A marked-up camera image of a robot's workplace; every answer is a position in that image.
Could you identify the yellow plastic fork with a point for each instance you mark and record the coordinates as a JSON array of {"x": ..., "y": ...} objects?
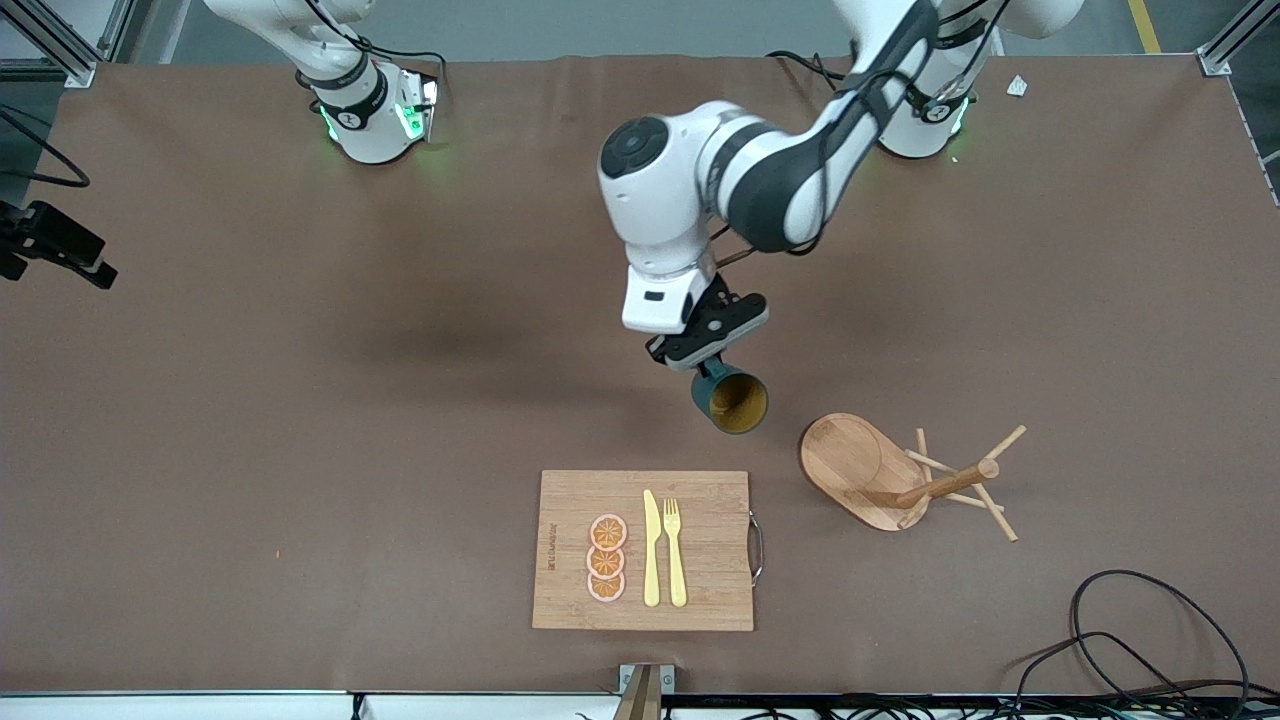
[{"x": 676, "y": 570}]

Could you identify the metal bracket with post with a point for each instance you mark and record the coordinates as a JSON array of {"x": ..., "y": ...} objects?
[{"x": 645, "y": 695}]

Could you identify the orange slice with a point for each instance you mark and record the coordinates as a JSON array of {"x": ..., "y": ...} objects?
[
  {"x": 605, "y": 561},
  {"x": 608, "y": 531}
]

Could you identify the wooden mug rack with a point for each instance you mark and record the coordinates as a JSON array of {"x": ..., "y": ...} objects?
[{"x": 860, "y": 465}]

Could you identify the table cover sheet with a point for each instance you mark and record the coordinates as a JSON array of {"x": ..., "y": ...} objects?
[{"x": 400, "y": 400}]

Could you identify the aluminium frame post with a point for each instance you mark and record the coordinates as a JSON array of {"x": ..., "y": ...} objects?
[
  {"x": 60, "y": 50},
  {"x": 1216, "y": 58}
]

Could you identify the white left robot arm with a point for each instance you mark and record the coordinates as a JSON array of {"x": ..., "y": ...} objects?
[{"x": 780, "y": 170}]

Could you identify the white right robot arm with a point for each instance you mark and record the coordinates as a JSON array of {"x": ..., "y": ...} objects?
[{"x": 365, "y": 110}]

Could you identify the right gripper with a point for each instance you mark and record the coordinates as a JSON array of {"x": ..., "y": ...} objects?
[{"x": 8, "y": 235}]

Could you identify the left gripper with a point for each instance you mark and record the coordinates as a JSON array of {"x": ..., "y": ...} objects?
[{"x": 703, "y": 369}]

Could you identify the dark teal ribbed cup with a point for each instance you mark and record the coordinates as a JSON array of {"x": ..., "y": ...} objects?
[{"x": 735, "y": 400}]

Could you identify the bamboo cutting board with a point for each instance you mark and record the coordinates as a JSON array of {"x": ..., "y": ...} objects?
[{"x": 700, "y": 560}]

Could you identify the small white paper scrap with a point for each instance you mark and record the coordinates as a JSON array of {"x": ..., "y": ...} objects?
[{"x": 1017, "y": 86}]

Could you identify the white table edge rail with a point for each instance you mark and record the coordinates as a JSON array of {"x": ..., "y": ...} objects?
[{"x": 200, "y": 708}]

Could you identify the yellow plastic knife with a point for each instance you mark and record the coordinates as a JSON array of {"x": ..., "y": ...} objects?
[{"x": 651, "y": 560}]

